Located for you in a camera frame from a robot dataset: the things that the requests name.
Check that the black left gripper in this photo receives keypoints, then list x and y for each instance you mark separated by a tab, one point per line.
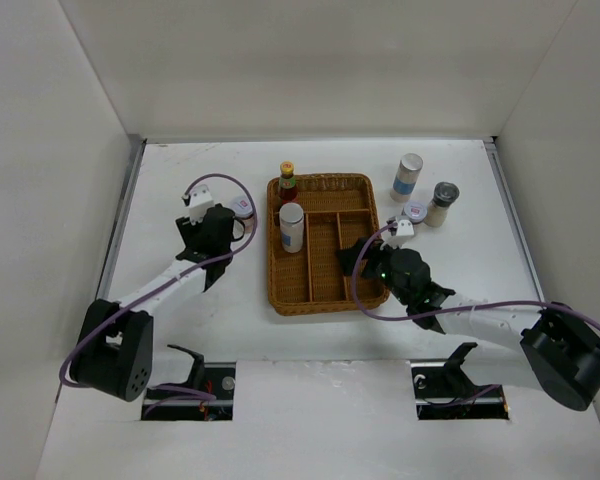
190	231

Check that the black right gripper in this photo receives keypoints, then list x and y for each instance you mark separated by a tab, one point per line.
345	258

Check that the silver lid white spice bottle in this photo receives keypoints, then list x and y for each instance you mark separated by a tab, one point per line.
291	219

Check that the red sauce bottle yellow cap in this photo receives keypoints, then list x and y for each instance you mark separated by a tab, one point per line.
287	186

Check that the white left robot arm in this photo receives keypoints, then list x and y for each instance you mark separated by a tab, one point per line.
114	353

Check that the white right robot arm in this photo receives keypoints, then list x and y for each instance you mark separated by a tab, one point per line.
529	344

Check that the small jar red label lid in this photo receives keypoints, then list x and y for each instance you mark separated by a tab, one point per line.
244	211

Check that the brown wicker divided basket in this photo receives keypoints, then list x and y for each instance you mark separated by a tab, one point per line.
339	209

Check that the small jar red label right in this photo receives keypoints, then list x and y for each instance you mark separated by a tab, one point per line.
415	212

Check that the silver lid blue label bottle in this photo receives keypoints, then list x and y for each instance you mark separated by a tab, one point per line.
406	177

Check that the grey lid salt grinder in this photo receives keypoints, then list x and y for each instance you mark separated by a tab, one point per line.
444	196

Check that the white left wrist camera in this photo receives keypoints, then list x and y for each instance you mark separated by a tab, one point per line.
198	201

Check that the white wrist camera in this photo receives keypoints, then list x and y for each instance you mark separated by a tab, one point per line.
198	201
401	230

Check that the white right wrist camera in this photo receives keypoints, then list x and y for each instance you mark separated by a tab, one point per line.
401	230

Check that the metal table edge rail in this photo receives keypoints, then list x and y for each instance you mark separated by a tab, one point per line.
124	200

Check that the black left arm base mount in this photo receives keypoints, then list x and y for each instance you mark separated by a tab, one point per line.
185	387

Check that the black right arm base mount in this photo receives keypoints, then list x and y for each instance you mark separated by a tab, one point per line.
444	392

